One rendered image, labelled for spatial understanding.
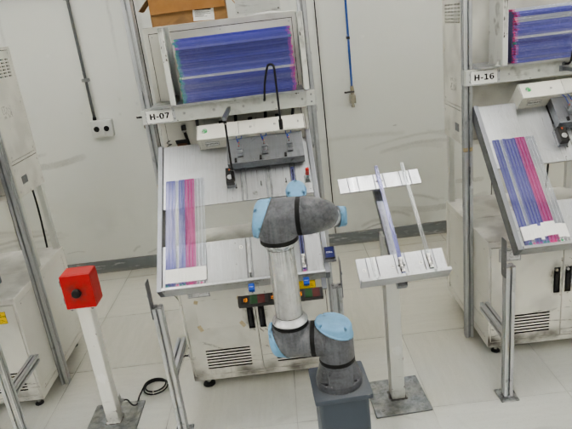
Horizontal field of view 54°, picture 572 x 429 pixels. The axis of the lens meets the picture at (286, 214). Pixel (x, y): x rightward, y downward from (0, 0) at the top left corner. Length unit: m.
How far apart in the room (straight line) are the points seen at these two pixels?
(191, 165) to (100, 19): 1.82
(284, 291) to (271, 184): 0.84
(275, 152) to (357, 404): 1.14
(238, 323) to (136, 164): 1.88
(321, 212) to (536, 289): 1.54
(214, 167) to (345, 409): 1.22
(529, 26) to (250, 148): 1.30
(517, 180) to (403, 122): 1.75
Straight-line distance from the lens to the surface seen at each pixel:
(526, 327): 2.99
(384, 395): 2.73
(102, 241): 4.47
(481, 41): 2.84
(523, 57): 2.71
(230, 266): 2.29
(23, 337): 2.97
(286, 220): 1.59
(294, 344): 1.79
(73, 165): 4.35
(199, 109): 2.55
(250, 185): 2.45
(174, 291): 2.30
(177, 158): 2.60
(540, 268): 2.86
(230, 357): 2.81
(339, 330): 1.76
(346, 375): 1.84
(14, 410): 2.81
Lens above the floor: 1.69
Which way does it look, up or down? 19 degrees down
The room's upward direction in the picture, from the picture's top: 7 degrees counter-clockwise
